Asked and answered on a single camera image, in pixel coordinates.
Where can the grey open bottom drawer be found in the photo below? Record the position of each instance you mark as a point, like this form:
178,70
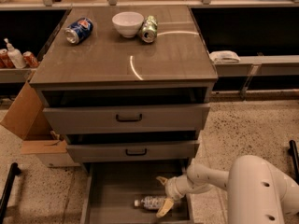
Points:
113,187

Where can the white pump bottle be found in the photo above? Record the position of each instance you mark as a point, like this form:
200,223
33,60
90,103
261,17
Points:
15,56

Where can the black right base bar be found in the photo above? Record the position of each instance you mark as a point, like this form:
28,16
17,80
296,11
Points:
293,152

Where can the black left base bar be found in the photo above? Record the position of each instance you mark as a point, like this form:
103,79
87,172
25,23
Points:
14,170

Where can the green soda can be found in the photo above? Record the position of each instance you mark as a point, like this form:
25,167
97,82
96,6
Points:
148,30

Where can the black drawer handle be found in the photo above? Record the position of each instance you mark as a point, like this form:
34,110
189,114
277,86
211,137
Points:
136,152
120,118

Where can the blue pepsi can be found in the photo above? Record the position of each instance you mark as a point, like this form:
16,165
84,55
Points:
78,30

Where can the black top drawer handle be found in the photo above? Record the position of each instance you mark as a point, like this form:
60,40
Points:
120,118

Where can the black base bar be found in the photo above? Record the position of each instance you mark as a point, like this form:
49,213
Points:
14,170
293,152

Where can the black middle drawer handle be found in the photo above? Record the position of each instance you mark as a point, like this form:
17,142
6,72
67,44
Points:
136,152

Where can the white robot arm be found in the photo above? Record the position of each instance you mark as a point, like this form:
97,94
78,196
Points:
257,191

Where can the grey middle drawer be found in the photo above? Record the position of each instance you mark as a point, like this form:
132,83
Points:
116,152

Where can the grey top drawer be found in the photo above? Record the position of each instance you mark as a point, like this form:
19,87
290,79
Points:
156,118

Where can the grey drawer cabinet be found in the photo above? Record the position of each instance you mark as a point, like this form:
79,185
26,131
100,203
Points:
110,70

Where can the clear plastic water bottle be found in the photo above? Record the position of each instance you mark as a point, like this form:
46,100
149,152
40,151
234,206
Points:
152,203

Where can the brown cardboard box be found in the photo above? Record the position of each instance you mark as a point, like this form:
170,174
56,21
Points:
25,119

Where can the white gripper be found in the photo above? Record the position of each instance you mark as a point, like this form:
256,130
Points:
172,188

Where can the white ceramic bowl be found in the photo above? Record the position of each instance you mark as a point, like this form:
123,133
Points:
127,23

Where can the white folded cloth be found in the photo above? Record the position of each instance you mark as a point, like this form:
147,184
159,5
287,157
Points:
224,56

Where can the red can at edge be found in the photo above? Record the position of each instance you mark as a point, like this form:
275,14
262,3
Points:
5,60

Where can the red soda can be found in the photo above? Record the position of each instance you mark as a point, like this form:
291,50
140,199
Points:
30,59

